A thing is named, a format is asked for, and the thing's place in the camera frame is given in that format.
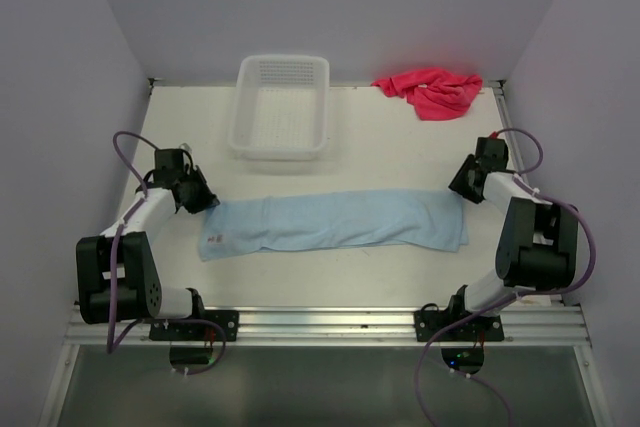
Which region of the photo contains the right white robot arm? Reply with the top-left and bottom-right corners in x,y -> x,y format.
445,136 -> 578,340

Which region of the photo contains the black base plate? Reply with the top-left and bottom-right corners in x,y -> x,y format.
413,303 -> 505,343
149,310 -> 240,342

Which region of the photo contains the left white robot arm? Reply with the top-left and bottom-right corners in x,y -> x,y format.
76,147 -> 219,340

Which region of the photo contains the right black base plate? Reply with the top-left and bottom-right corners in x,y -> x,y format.
413,303 -> 505,343

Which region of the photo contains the light blue towel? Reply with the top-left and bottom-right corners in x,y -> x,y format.
198,189 -> 469,261

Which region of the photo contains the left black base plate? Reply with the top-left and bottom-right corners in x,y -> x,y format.
149,310 -> 240,342

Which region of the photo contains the aluminium mounting rail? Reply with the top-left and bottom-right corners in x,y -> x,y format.
64,304 -> 586,348

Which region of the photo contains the white plastic basket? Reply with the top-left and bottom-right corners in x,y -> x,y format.
228,54 -> 330,161

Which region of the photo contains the pink towel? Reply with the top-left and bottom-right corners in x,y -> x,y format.
371,67 -> 483,121

